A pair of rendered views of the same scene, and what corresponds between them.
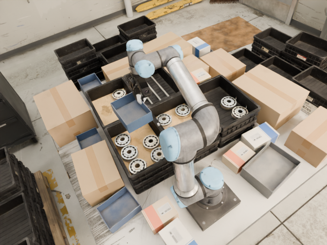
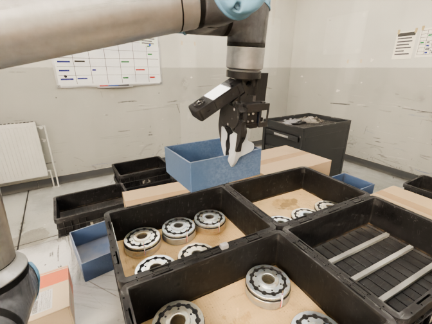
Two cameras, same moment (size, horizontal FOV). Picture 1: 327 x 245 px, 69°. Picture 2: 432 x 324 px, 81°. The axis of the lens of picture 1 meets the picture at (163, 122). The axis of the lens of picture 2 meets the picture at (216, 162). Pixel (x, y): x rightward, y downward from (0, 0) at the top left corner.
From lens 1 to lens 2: 1.22 m
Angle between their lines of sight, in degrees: 72
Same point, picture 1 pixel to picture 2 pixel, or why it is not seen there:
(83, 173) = (157, 189)
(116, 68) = (407, 201)
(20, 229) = not seen: hidden behind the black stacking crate
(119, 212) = (99, 252)
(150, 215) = (49, 278)
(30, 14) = not seen: outside the picture
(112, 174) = not seen: hidden behind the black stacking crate
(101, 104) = (299, 198)
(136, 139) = (213, 241)
